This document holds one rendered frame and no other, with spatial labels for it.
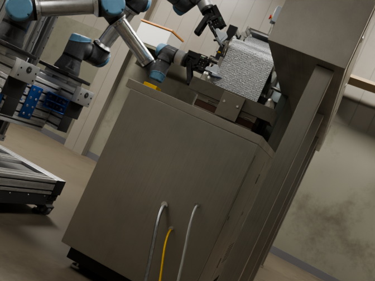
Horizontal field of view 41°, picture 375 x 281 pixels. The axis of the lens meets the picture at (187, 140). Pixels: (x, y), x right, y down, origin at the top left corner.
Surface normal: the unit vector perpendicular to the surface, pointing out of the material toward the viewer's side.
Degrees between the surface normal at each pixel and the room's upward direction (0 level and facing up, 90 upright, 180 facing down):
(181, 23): 90
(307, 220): 90
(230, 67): 90
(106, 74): 90
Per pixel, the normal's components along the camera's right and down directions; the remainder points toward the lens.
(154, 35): -0.35, -0.15
